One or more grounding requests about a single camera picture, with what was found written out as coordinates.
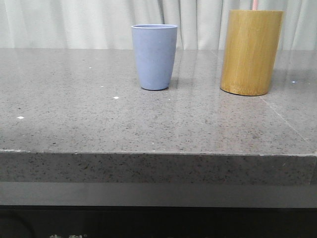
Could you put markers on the blue plastic cup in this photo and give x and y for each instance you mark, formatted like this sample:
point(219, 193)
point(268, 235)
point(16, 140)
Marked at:
point(154, 49)

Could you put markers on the pink chopstick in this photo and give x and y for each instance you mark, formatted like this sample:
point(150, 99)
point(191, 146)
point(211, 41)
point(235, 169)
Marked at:
point(255, 4)

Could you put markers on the bamboo cylinder holder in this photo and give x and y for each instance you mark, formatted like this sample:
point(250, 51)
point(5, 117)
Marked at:
point(250, 50)

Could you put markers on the white pleated curtain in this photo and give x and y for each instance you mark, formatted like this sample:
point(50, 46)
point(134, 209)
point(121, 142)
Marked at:
point(106, 24)

